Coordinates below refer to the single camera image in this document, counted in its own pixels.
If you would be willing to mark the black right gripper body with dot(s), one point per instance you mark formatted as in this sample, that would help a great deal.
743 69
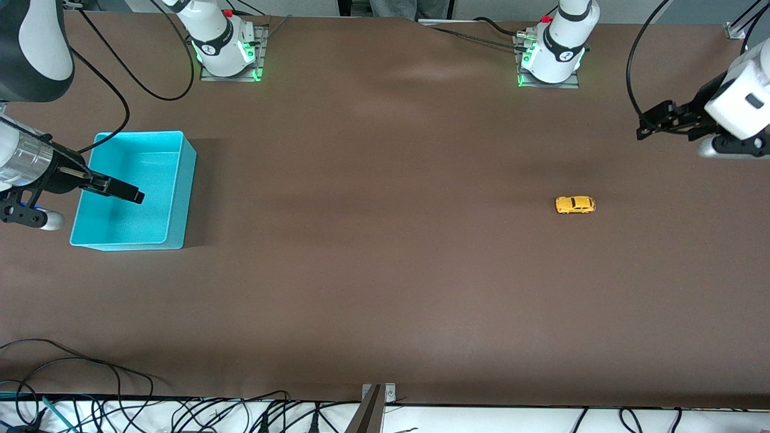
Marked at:
62 171

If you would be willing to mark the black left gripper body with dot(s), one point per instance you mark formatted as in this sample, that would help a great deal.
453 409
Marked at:
690 115

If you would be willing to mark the yellow beetle toy car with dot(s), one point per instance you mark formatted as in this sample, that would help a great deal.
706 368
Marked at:
574 205

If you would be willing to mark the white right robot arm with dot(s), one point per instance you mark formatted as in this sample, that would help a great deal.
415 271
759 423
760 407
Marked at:
210 36

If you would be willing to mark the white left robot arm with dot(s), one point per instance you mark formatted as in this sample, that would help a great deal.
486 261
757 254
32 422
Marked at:
562 36

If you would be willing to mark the turquoise plastic bin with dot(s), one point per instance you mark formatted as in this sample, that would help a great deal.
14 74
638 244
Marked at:
132 222

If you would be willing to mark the person in grey trousers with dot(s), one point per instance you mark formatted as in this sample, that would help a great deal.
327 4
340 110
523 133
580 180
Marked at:
394 7

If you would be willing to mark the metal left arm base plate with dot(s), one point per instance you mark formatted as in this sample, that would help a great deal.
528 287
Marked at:
571 85

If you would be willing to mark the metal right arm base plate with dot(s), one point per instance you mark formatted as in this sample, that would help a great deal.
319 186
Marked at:
262 42

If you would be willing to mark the grey camera stand pole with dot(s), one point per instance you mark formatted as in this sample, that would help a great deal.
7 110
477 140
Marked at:
368 418

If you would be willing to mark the metal table edge bracket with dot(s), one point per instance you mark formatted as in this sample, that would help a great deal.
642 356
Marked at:
390 392

